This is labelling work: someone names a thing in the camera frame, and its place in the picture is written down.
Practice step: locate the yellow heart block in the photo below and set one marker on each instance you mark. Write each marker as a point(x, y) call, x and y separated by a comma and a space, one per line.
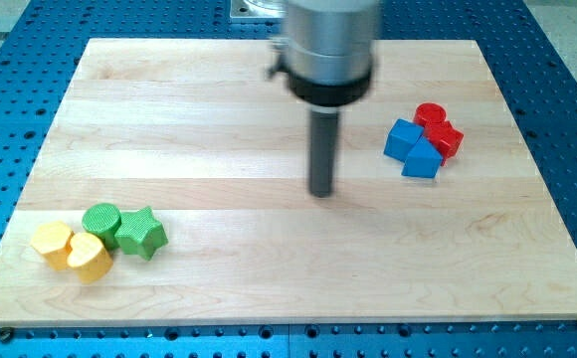
point(88, 258)

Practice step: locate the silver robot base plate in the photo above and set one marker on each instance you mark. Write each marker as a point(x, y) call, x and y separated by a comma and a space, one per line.
point(245, 10)

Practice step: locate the green cylinder block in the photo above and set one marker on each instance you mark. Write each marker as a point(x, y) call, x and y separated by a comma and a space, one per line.
point(103, 220)

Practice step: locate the green star block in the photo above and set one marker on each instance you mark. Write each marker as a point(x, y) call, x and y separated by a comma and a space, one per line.
point(140, 233)

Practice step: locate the red cylinder block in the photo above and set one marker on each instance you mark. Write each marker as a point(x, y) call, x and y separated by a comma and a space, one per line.
point(429, 113)

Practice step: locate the blue cube block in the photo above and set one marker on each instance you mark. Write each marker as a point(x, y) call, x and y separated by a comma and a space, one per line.
point(401, 138)

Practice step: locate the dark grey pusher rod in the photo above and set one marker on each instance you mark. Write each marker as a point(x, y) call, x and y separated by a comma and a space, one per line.
point(323, 131)

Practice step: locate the light wooden board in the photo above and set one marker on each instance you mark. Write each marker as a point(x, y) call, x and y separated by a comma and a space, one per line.
point(192, 129)

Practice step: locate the yellow hexagon block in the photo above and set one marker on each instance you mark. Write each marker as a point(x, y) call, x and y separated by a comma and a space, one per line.
point(52, 242)

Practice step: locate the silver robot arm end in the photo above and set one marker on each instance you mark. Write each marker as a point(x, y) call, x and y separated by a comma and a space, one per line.
point(326, 49)

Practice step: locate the blue triangular prism block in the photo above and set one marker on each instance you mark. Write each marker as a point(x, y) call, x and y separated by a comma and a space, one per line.
point(423, 160)

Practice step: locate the red star block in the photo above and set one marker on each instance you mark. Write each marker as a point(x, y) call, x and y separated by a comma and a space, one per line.
point(445, 138)

